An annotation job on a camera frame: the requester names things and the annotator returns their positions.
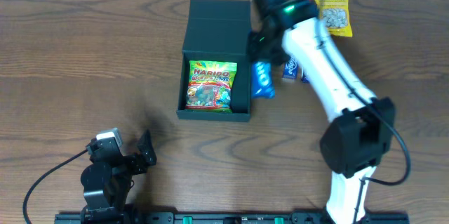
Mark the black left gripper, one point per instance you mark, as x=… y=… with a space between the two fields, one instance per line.
x=132 y=161

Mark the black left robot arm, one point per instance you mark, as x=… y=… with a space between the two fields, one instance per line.
x=108 y=180

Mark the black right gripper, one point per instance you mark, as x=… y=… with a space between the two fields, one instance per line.
x=257 y=49

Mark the Haribo gummy worms bag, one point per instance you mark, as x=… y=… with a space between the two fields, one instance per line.
x=210 y=85

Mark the blue Oreo cookie pack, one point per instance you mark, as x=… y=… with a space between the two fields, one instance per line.
x=261 y=81

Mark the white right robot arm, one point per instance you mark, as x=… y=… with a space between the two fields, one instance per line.
x=355 y=139

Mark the blue Eclipse mints box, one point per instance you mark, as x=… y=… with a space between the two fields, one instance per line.
x=290 y=69

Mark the dark green open box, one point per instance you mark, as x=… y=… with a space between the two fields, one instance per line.
x=217 y=30

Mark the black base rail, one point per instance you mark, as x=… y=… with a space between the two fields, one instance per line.
x=298 y=217

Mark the yellow nuts bag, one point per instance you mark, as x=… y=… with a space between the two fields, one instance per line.
x=335 y=14

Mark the Dairy Milk chocolate bar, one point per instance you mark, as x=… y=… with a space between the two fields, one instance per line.
x=304 y=76

